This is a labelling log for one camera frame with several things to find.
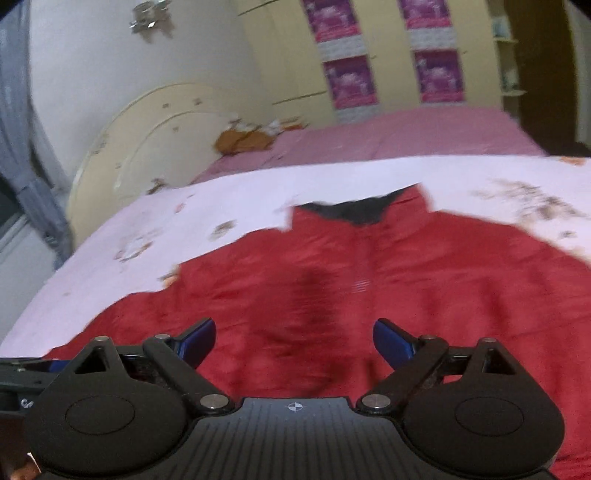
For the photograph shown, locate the red puffer jacket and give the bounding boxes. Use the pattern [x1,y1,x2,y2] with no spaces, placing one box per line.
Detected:
[51,186,590,479]

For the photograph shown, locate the person left hand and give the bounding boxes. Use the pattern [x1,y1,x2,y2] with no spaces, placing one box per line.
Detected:
[9,455,41,480]

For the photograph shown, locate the floral pink bedspread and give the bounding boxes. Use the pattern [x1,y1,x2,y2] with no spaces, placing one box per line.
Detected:
[1,156,590,357]

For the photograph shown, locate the blue grey curtain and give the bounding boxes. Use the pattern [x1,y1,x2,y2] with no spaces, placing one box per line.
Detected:
[1,1,73,269]

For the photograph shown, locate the cream round headboard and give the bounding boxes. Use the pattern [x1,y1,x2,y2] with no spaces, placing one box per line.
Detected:
[67,82,273,247]

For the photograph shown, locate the pink striped bed sheet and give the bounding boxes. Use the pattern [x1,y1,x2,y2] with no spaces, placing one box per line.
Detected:
[193,106,546,183]

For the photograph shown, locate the lower right purple poster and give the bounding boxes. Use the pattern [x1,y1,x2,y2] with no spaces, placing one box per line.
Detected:
[414,49,465,104]

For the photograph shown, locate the purple poster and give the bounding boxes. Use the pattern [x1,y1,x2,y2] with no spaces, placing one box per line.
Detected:
[414,49,465,104]
[301,0,367,62]
[322,55,380,124]
[399,0,457,51]

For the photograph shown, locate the lower left purple poster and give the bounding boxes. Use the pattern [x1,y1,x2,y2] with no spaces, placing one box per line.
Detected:
[322,55,380,124]

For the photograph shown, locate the cream built-in wardrobe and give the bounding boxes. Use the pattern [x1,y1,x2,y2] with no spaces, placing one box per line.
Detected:
[233,1,525,127]

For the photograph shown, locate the upper right purple poster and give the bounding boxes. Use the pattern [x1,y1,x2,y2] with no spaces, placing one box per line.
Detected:
[399,0,457,51]

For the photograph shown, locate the upper left purple poster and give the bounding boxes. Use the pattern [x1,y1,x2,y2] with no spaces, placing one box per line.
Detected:
[301,0,367,62]

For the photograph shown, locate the brown wooden door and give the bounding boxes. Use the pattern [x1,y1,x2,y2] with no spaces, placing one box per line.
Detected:
[504,0,577,155]

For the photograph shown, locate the wall sconce lamp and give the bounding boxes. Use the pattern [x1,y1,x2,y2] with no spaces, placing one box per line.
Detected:
[129,0,174,43]

